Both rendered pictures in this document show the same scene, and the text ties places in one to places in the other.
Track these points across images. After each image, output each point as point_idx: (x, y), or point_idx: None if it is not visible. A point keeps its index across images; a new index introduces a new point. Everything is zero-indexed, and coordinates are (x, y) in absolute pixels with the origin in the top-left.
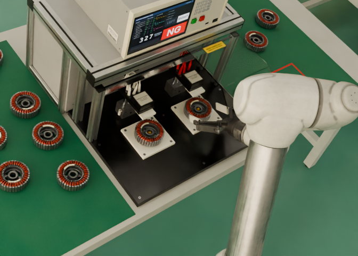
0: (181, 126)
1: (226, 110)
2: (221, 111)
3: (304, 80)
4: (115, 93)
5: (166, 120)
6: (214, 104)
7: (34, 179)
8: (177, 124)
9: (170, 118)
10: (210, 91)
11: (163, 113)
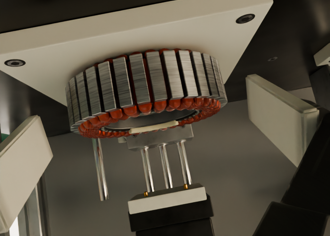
0: (266, 26)
1: (3, 203)
2: (18, 144)
3: None
4: (305, 86)
5: (286, 47)
6: (6, 89)
7: None
8: (271, 34)
9: (266, 50)
10: (13, 111)
11: (264, 63)
